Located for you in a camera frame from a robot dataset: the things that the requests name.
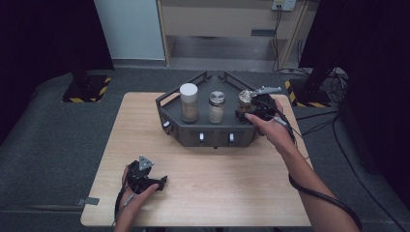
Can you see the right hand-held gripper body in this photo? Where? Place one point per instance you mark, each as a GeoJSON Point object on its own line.
{"type": "Point", "coordinates": [264, 108]}

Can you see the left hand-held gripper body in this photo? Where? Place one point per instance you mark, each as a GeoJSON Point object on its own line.
{"type": "Point", "coordinates": [138, 177]}

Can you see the gold lid jar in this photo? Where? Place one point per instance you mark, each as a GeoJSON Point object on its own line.
{"type": "Point", "coordinates": [245, 100]}

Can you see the silver lid glass jar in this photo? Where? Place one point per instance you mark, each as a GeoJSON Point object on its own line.
{"type": "Point", "coordinates": [217, 108]}

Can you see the black corner rack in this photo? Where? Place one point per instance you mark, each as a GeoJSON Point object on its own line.
{"type": "Point", "coordinates": [203, 108]}

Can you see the white lid jar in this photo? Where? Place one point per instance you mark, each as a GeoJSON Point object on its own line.
{"type": "Point", "coordinates": [189, 103]}

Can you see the person's left hand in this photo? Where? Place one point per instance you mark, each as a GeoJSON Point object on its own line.
{"type": "Point", "coordinates": [133, 203]}

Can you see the person's right hand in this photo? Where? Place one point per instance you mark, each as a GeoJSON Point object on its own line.
{"type": "Point", "coordinates": [277, 132]}

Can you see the black stand with striped base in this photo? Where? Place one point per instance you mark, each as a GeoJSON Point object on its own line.
{"type": "Point", "coordinates": [85, 90]}
{"type": "Point", "coordinates": [311, 96]}

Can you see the grey tape piece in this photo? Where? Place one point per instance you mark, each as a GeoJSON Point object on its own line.
{"type": "Point", "coordinates": [88, 201]}

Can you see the grey label on cabinet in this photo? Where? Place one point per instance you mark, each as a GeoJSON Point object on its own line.
{"type": "Point", "coordinates": [263, 32]}

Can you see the light wooden cabinet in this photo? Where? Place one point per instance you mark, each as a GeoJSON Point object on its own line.
{"type": "Point", "coordinates": [219, 19]}

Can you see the white power outlet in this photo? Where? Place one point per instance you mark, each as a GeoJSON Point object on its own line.
{"type": "Point", "coordinates": [284, 4]}

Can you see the dark curtain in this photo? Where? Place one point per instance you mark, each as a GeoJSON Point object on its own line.
{"type": "Point", "coordinates": [380, 48]}
{"type": "Point", "coordinates": [38, 38]}

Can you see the white panel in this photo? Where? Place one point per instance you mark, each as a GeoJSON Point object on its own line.
{"type": "Point", "coordinates": [132, 29]}

